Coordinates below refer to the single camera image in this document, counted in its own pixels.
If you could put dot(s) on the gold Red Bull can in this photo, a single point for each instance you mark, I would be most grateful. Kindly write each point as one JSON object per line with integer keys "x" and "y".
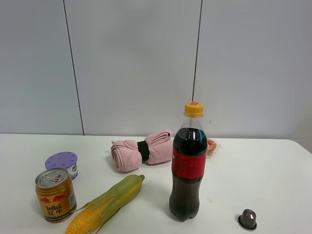
{"x": 56, "y": 194}

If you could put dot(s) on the cola bottle with yellow cap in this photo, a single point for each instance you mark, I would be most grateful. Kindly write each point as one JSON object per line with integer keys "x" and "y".
{"x": 190, "y": 147}

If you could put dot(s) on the rolled pink towel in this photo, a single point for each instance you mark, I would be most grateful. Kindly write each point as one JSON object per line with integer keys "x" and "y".
{"x": 156, "y": 148}

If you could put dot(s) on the wrapped bun with red topping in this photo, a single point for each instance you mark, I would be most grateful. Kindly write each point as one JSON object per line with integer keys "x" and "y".
{"x": 213, "y": 147}

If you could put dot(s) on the purple lidded air freshener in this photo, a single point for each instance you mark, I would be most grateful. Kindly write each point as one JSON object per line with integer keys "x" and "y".
{"x": 66, "y": 160}

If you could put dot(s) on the yellow toy corn cob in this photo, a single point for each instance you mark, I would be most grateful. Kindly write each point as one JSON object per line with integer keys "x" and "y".
{"x": 94, "y": 214}

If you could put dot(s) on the dark coffee capsule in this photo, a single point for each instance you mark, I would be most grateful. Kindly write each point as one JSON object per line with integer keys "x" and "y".
{"x": 247, "y": 220}

